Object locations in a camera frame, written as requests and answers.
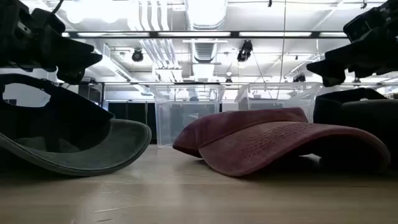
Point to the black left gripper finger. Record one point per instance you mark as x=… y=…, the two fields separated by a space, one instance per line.
x=81 y=67
x=68 y=46

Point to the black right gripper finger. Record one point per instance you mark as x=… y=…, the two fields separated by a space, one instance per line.
x=357 y=53
x=329 y=71

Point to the black cap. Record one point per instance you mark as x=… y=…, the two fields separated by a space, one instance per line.
x=357 y=112

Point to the dark grey-green cap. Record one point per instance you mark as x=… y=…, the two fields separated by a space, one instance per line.
x=124 y=146

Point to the maroon cap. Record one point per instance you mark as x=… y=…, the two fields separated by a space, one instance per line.
x=264 y=146

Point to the black ceiling spotlight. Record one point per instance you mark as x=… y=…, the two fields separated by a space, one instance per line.
x=137 y=55
x=299 y=78
x=245 y=50

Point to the clear plastic bin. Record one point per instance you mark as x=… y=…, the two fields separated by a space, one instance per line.
x=280 y=96
x=174 y=124

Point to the thin hanging ceiling rod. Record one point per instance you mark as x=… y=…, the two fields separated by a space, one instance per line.
x=283 y=40

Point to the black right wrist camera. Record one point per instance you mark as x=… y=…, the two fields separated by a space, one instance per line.
x=357 y=26

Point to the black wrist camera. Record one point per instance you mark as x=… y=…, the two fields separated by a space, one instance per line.
x=46 y=18
x=357 y=26

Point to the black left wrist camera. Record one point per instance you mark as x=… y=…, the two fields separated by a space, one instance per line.
x=46 y=18

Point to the round silver air duct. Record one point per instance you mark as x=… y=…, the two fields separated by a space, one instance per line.
x=206 y=14

